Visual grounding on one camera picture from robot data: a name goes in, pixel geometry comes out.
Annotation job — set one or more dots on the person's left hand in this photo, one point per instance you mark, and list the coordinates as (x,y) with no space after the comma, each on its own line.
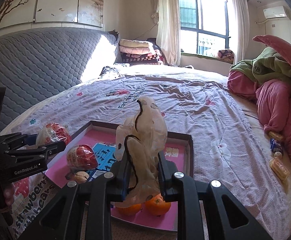
(10,195)

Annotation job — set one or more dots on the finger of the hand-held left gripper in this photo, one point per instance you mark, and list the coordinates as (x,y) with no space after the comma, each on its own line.
(13,138)
(53,147)

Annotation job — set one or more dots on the strawberry printed bedsheet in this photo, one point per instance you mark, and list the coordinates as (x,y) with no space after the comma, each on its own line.
(198,100)

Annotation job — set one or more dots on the small tan round fruit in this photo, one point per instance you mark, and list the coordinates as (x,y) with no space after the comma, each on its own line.
(79,176)

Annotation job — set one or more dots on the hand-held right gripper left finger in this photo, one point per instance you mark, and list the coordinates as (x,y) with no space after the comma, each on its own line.
(121,180)

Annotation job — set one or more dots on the small blue snack packet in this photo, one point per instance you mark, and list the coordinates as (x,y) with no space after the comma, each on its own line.
(276,146)

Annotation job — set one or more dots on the bun with red label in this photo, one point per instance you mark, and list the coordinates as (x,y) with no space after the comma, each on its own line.
(81,156)
(53,132)

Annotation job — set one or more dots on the grey quilted headboard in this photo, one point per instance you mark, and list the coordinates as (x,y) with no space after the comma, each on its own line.
(48,62)

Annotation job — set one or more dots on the brown cardboard box tray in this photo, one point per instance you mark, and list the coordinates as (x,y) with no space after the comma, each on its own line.
(189,155)

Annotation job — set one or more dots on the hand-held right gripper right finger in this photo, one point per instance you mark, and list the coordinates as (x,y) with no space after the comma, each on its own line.
(164,175)

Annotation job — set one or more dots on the patterned folded blanket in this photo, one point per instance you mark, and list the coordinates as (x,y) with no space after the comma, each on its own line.
(226,54)

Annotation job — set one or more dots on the green blanket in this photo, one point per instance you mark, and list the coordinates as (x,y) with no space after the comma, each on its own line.
(268,67)

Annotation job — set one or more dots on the pink and blue book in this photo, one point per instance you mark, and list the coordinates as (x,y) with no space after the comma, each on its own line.
(90,137)

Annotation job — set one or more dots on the black and white patterned pillow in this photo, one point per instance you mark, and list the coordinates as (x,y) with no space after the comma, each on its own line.
(110,71)

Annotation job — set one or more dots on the cream curtain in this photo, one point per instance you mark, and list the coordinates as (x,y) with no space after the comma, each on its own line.
(241,30)
(168,22)

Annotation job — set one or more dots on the yellow snack packet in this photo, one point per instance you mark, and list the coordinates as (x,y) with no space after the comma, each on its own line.
(276,136)
(280,168)

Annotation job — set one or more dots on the dark framed window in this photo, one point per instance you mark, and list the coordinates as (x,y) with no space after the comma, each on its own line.
(205,25)

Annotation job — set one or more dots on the orange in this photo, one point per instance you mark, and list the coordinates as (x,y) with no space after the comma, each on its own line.
(130,209)
(158,205)

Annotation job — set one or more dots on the painted wall cabinet panels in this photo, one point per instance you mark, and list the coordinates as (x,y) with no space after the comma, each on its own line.
(55,2)

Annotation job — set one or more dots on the stack of folded blankets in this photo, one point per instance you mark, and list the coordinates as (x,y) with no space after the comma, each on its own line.
(138,52)

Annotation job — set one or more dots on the pink quilt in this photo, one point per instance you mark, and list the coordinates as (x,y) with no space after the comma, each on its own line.
(278,100)

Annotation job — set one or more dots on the white air conditioner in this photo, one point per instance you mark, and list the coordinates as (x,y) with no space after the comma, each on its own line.
(276,12)

